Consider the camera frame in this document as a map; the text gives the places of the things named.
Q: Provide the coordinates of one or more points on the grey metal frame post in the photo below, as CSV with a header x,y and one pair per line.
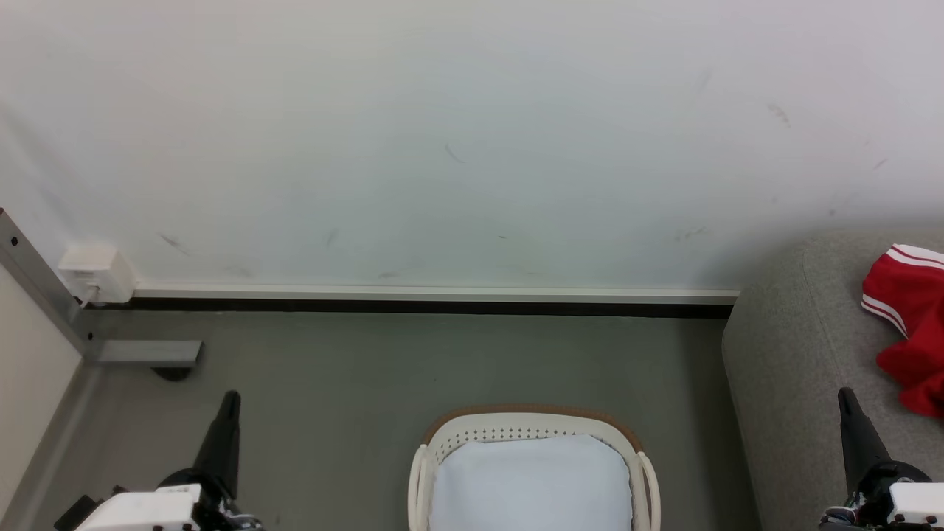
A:
x,y
37,284

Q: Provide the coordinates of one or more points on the white black baseboard strip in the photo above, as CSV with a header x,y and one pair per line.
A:
x,y
442,299

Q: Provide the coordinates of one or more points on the grey fabric sofa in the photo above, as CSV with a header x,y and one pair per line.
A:
x,y
804,369

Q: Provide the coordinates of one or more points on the red white striped jersey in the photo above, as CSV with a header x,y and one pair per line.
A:
x,y
911,324

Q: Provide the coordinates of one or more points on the white cloth in basket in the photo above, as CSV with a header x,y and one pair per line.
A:
x,y
531,483

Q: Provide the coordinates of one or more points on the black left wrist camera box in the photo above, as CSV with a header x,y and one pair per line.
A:
x,y
74,514

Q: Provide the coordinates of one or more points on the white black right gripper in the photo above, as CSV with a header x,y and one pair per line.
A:
x,y
896,501

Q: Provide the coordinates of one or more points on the white wall socket box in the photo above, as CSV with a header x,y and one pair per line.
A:
x,y
94,274

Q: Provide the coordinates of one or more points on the white plastic laundry basket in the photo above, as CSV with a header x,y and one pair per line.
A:
x,y
531,420

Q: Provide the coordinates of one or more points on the black round frame foot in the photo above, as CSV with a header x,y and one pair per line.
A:
x,y
173,373

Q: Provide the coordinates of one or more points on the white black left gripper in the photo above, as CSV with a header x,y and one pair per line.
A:
x,y
147,509

